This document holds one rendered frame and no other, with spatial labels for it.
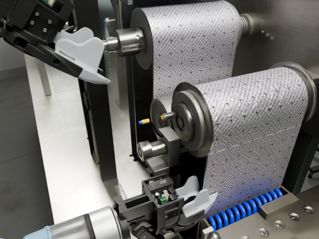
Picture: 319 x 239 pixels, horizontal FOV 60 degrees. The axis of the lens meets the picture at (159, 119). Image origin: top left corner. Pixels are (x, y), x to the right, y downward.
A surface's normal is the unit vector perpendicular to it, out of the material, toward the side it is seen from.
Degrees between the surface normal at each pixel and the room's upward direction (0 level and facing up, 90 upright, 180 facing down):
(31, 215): 0
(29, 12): 90
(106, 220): 13
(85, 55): 86
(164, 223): 90
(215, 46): 92
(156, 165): 0
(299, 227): 0
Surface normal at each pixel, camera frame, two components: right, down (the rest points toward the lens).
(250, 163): 0.43, 0.49
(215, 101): 0.23, -0.45
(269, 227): 0.00, -0.84
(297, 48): -0.90, 0.23
